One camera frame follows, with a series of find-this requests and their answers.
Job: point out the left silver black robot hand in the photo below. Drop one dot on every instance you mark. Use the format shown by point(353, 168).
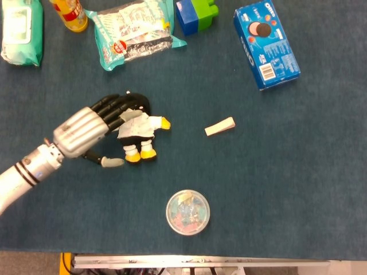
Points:
point(77, 130)

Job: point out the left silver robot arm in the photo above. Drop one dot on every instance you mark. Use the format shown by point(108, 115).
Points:
point(25, 174)

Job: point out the black white plush toy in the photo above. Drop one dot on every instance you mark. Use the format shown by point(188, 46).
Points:
point(140, 129)

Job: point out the blue plastic block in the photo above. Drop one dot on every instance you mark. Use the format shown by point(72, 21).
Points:
point(186, 15)

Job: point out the green toy building block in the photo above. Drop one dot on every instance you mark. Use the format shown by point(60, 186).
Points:
point(205, 13)

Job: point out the teal silver snack bag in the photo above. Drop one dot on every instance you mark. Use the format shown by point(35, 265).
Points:
point(134, 31)

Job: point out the green wet wipes pack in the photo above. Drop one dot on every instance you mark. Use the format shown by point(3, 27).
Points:
point(21, 30)

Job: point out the yellow juice bottle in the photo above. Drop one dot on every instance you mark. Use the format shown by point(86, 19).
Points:
point(71, 14)

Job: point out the round clear plastic container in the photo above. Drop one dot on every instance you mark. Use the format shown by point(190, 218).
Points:
point(187, 212)

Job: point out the white pink wedge eraser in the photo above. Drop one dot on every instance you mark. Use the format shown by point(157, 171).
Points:
point(220, 126)

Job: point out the dark blue table cloth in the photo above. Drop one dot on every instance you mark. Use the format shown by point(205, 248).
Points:
point(258, 172)

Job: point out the blue Oreo cookie box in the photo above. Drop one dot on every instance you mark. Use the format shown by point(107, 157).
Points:
point(265, 44)

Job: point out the aluminium frame rail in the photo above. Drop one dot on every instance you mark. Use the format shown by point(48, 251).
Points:
point(200, 261)

